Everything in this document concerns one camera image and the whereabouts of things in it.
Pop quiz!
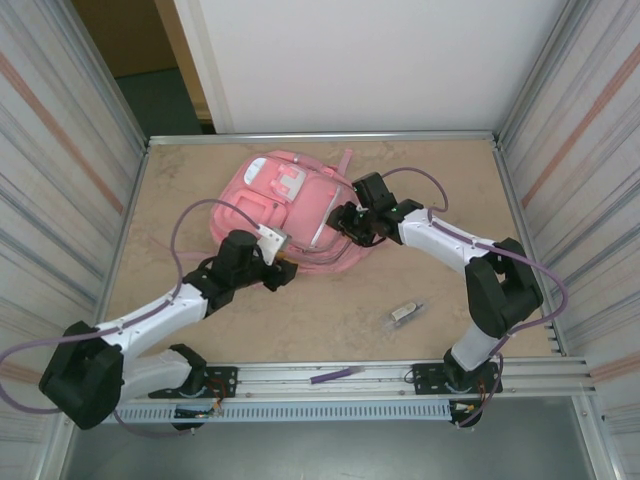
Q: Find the pink student backpack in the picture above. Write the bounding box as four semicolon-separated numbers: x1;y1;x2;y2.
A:
149;148;389;276

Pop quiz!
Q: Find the clear plastic stationery packet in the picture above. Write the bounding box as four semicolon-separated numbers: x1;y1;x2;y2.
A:
383;298;430;332

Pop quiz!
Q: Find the purple pen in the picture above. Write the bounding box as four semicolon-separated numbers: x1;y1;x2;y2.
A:
308;365;363;386

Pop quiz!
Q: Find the grey metal sheet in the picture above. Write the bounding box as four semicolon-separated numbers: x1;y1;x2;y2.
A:
59;422;599;480

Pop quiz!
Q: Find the brown door panel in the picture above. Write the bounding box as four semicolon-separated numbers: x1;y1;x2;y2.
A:
72;0;211;121

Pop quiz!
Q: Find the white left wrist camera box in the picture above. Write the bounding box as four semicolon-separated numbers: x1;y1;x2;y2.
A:
256;223;295;266

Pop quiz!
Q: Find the long aluminium mounting rail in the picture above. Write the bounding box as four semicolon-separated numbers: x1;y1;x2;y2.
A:
58;357;599;401

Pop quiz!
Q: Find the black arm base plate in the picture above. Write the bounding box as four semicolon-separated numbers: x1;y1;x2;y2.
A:
410;362;503;396
148;366;239;400

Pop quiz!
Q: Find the grey slotted cable duct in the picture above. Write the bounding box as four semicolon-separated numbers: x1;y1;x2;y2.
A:
73;402;454;424

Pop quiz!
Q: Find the aluminium table end rail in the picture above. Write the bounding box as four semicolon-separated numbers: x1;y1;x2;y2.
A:
146;131;497;147

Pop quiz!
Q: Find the small circuit board with wires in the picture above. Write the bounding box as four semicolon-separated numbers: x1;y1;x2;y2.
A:
449;399;485;430
173;405;224;420

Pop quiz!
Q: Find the white door frame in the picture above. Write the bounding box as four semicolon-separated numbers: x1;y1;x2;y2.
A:
172;0;236;135

